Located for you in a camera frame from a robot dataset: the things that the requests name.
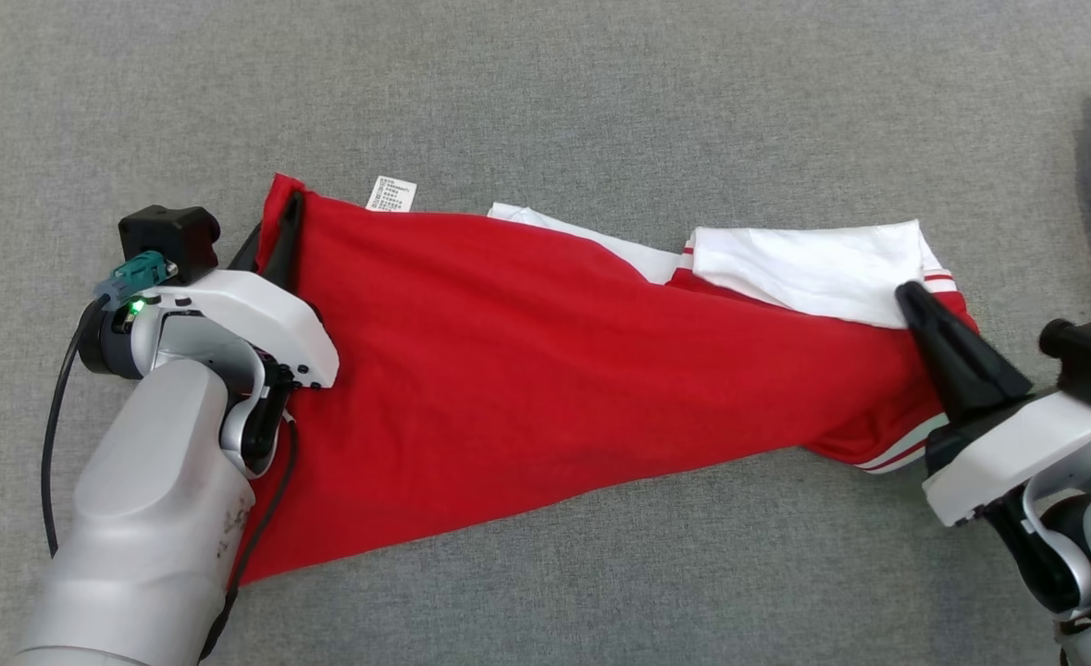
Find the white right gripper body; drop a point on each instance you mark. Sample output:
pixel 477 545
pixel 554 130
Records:
pixel 1017 453

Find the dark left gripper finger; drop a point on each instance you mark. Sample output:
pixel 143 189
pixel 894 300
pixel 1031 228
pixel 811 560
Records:
pixel 251 254
pixel 286 245

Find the red shirt with white sleeves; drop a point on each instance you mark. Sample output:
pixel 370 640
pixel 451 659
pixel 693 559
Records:
pixel 508 370

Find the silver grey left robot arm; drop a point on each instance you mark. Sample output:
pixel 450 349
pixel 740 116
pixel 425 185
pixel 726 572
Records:
pixel 147 518

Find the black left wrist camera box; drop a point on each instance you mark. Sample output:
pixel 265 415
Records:
pixel 170 236

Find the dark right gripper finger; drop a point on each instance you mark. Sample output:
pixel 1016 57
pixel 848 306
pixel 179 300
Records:
pixel 961 365

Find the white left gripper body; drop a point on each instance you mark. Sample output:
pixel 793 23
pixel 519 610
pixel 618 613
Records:
pixel 249 314

